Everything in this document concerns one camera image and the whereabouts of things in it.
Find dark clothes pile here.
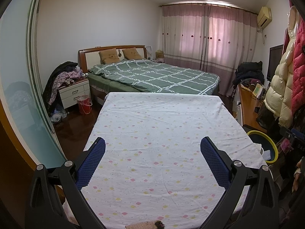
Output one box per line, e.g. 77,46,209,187
232,61,265,89

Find pile of clothes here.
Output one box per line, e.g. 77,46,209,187
42,61,82,117

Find framed picture on desk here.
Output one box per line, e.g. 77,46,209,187
252,83,264,99

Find far bedside table items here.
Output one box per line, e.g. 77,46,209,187
145,46,164,63

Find white nightstand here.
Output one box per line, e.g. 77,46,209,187
58,78,91,109

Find wooden desk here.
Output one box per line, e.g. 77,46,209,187
233,84,267,133

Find beige air conditioner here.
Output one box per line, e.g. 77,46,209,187
257,6,272,29

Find red quilted jacket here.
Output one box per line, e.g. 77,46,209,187
288,0,305,115

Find white foam net sleeve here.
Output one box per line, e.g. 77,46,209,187
262,150,271,161

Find wooden bed frame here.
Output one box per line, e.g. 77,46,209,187
77,44,220,99

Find left brown pillow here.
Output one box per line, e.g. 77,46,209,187
99,48,120,64

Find green plaid duvet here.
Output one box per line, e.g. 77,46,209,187
89,59,220,95

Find brown pillow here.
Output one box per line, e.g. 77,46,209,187
99,48,120,64
123,48,143,60

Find right brown pillow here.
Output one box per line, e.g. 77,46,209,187
123,48,143,60

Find pink striped curtain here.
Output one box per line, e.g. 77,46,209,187
161,3,258,96

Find sliding wardrobe door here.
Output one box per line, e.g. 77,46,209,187
1,0,65,168

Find cream puffer jacket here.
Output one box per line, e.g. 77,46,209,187
264,6,300,128

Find red bucket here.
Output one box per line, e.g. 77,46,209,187
76,95,92,115

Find yellow rimmed trash bin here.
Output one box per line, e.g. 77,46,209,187
247,130,279,165

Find black television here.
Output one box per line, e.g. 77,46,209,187
267,44,283,82

